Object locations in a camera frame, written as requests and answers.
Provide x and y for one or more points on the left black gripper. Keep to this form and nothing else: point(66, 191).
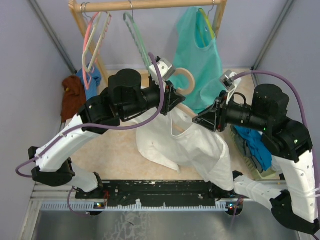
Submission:
point(171, 98)

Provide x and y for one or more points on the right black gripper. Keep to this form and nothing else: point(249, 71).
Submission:
point(216, 113)

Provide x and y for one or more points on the beige wooden hanger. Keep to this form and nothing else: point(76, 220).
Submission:
point(187, 80)

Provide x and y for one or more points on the white t-shirt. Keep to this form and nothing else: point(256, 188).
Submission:
point(174, 141)

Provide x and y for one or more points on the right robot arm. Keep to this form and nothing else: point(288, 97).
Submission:
point(287, 140)

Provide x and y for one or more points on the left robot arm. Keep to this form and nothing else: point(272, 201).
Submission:
point(124, 99)

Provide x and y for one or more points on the teal t-shirt on hanger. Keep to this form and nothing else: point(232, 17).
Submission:
point(198, 53)

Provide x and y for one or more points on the yellow-green hanger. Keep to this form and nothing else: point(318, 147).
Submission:
point(208, 26)

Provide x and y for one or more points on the pink plastic hanger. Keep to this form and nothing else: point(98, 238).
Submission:
point(88, 38)

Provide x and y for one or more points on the green plastic hanger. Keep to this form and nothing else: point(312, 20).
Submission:
point(136, 36)

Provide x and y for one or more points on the grey cloth in basket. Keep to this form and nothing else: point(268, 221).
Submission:
point(243, 147)

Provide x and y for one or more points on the blue cloth in basket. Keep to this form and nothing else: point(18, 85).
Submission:
point(256, 147)

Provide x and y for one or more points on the light green laundry basket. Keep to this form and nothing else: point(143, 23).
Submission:
point(265, 175)

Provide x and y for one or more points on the white cloth in basket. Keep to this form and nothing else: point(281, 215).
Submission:
point(275, 166)

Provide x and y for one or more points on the blue cloth by rack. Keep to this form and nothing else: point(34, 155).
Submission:
point(94, 79)

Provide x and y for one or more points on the brown cloth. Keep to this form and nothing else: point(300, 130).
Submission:
point(74, 97)

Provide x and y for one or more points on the wooden clothes rack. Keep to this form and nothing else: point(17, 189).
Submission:
point(156, 20)

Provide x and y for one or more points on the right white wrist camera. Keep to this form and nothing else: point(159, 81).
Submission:
point(230, 83)

